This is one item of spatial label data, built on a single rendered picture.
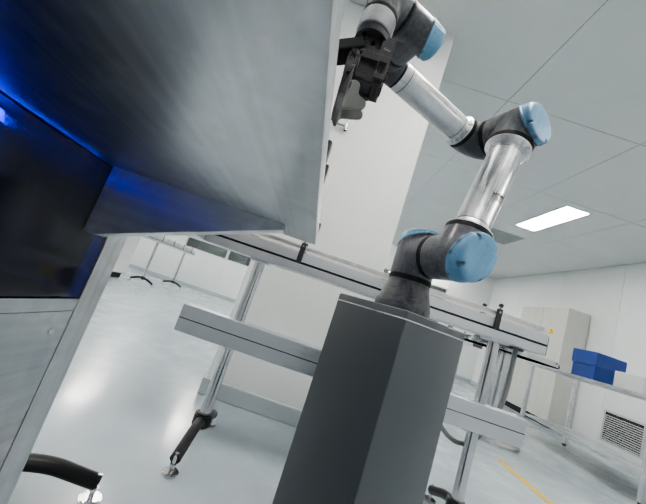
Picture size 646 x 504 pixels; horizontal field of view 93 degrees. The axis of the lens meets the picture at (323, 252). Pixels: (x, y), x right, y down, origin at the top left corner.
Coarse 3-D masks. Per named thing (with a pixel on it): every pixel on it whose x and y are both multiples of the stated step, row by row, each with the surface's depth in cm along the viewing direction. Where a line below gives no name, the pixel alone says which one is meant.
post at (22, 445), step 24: (120, 240) 66; (96, 264) 62; (96, 288) 64; (72, 312) 60; (72, 336) 62; (48, 384) 60; (48, 408) 62; (24, 432) 58; (24, 456) 60; (0, 480) 56
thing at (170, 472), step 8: (200, 416) 130; (208, 416) 132; (216, 416) 154; (192, 424) 125; (200, 424) 126; (208, 424) 132; (192, 432) 120; (184, 440) 116; (192, 440) 119; (176, 448) 113; (184, 448) 114; (176, 456) 110; (168, 472) 109; (176, 472) 110
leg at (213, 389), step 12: (264, 264) 144; (252, 276) 141; (252, 288) 141; (240, 312) 139; (228, 348) 136; (228, 360) 136; (216, 372) 134; (216, 384) 134; (216, 396) 134; (204, 408) 132
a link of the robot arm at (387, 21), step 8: (368, 8) 62; (376, 8) 61; (384, 8) 61; (368, 16) 61; (376, 16) 61; (384, 16) 61; (392, 16) 62; (360, 24) 63; (384, 24) 61; (392, 24) 63; (392, 32) 64
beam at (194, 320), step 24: (192, 312) 136; (216, 312) 142; (216, 336) 135; (240, 336) 135; (264, 336) 136; (264, 360) 134; (288, 360) 135; (312, 360) 135; (456, 408) 134; (480, 408) 135; (480, 432) 133; (504, 432) 134
